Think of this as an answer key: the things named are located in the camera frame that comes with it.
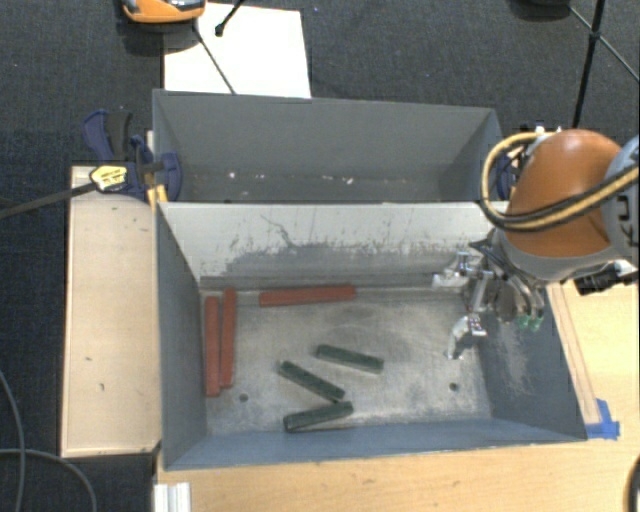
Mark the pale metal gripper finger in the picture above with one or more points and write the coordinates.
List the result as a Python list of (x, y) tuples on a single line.
[(467, 335), (462, 272)]

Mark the grey metal bin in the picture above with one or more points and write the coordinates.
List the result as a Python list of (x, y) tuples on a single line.
[(350, 325)]

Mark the dark green flat block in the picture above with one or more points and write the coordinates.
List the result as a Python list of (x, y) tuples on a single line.
[(318, 417), (311, 380), (350, 358)]

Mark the red-brown flat block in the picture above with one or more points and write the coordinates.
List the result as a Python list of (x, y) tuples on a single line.
[(228, 337), (212, 345), (307, 295)]

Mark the pale wood board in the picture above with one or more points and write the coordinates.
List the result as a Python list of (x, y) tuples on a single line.
[(112, 310)]

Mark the black cylinder on white bracket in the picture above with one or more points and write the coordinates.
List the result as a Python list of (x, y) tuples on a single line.
[(597, 281)]

